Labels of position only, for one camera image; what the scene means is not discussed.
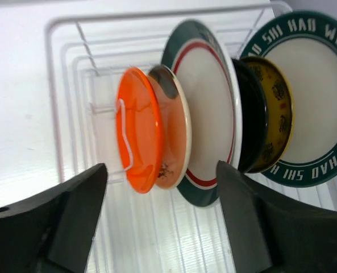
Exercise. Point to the white plate teal red rim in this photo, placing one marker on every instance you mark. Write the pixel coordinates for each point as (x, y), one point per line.
(208, 78)

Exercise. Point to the brown yellow patterned plate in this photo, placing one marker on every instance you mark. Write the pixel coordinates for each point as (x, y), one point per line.
(278, 95)

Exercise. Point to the cream plate black brush mark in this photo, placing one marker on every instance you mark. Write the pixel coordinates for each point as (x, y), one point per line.
(177, 124)

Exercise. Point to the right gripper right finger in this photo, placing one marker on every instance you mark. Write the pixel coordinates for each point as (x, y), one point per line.
(270, 232)

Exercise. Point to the white wire dish rack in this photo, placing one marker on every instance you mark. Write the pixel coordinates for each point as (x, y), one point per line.
(158, 231)

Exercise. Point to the white plate dark green rim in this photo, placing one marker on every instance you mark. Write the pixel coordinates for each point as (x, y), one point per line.
(303, 45)

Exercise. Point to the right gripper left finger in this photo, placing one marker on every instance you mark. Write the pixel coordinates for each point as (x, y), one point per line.
(53, 230)

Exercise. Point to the orange plate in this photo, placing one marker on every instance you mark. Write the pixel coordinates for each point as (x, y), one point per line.
(140, 132)

